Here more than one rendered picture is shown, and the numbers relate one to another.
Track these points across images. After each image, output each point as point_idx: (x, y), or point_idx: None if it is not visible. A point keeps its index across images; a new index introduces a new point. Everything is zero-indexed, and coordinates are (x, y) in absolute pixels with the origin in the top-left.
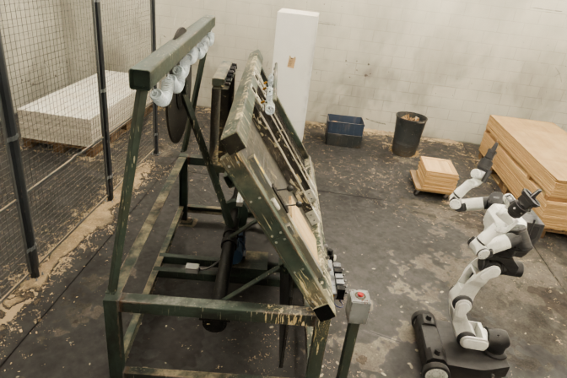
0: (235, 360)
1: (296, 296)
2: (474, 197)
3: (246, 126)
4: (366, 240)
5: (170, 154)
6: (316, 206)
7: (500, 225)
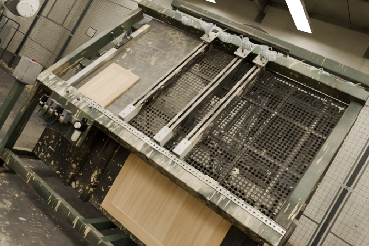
0: (61, 184)
1: (77, 241)
2: None
3: (157, 8)
4: None
5: None
6: (145, 137)
7: None
